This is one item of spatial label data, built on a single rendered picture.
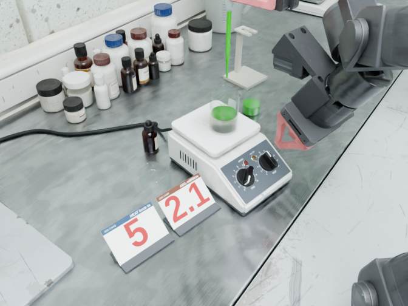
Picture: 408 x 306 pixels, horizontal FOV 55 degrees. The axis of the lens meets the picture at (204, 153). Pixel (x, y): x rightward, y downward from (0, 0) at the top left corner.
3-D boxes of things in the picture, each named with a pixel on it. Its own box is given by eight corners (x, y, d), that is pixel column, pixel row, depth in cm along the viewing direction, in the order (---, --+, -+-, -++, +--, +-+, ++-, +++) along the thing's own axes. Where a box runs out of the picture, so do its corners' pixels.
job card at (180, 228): (221, 208, 66) (221, 191, 63) (180, 237, 62) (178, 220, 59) (197, 189, 70) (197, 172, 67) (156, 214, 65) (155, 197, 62)
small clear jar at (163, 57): (160, 73, 101) (159, 58, 98) (154, 67, 103) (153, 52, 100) (173, 70, 102) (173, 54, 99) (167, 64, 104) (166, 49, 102)
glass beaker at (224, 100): (210, 118, 72) (211, 80, 66) (240, 122, 71) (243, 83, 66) (204, 138, 67) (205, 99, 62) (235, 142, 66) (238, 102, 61)
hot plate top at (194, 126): (263, 129, 70) (263, 125, 69) (214, 159, 64) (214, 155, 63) (216, 102, 77) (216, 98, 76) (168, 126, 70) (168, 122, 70)
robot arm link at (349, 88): (316, 64, 51) (351, 28, 45) (351, 70, 53) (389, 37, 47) (327, 110, 48) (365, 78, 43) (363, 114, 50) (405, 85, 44)
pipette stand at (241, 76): (267, 79, 99) (274, 30, 91) (246, 90, 95) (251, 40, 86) (243, 67, 103) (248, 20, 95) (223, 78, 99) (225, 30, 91)
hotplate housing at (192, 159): (292, 182, 71) (299, 149, 66) (243, 220, 64) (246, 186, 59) (209, 127, 83) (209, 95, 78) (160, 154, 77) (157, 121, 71)
